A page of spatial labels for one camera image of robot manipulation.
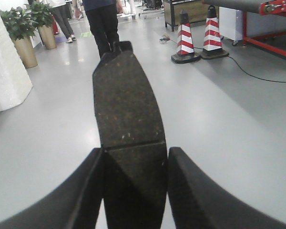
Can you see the brake pad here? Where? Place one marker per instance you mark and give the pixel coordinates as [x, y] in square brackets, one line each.
[132, 139]

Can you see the wooden cabinet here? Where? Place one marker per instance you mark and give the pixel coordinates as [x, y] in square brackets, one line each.
[196, 10]

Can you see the rear potted plant gold vase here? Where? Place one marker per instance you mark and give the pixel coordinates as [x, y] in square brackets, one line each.
[41, 15]

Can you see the red framed conveyor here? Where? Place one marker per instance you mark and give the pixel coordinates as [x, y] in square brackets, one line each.
[261, 19]

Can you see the left striped traffic cone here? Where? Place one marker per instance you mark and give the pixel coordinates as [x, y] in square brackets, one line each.
[185, 52]

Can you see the person in grey trousers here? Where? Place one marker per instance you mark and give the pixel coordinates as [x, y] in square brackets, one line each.
[59, 11]

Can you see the front potted plant gold vase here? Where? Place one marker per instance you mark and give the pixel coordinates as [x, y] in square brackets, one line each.
[20, 26]

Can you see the white rounded counter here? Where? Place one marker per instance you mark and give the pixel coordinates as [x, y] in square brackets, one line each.
[15, 83]

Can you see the potted plant gold vase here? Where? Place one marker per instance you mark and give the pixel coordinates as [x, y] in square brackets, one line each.
[41, 15]
[20, 26]

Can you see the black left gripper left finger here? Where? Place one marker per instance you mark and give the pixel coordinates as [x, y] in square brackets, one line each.
[74, 204]

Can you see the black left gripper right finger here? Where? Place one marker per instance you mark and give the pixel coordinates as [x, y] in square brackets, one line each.
[197, 202]

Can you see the person in black trousers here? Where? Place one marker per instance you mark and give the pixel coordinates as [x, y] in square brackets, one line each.
[102, 18]

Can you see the striped traffic cone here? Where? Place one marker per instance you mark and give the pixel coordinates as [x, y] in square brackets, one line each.
[185, 52]
[212, 46]

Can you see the right striped traffic cone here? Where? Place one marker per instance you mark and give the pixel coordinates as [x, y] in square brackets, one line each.
[212, 46]

